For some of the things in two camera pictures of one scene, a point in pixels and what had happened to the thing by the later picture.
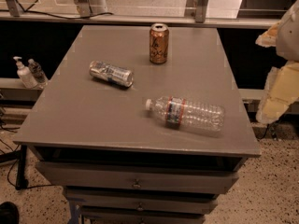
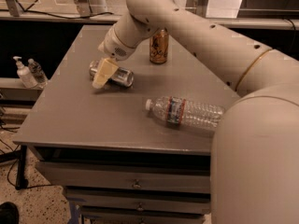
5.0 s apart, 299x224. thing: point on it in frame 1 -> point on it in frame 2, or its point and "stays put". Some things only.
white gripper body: x=289 y=35 -> x=114 y=48
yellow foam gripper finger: x=281 y=91 -> x=106 y=68
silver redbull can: x=120 y=76 stays put
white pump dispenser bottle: x=24 y=74 stays put
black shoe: x=8 y=213 stays put
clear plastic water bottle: x=185 y=113 stays put
